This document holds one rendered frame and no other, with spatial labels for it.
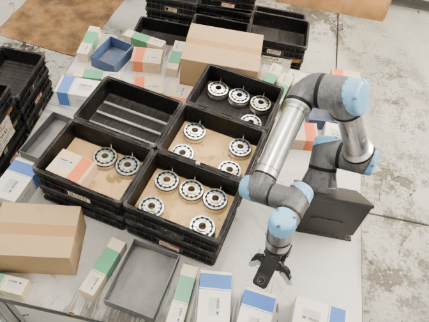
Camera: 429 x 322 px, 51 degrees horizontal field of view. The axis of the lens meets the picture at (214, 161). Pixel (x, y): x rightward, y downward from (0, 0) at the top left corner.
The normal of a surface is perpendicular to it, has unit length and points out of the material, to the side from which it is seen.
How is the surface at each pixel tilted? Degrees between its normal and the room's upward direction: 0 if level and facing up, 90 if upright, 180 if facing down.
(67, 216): 0
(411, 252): 0
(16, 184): 0
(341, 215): 90
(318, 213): 90
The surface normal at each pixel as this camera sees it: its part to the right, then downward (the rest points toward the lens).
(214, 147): 0.08, -0.60
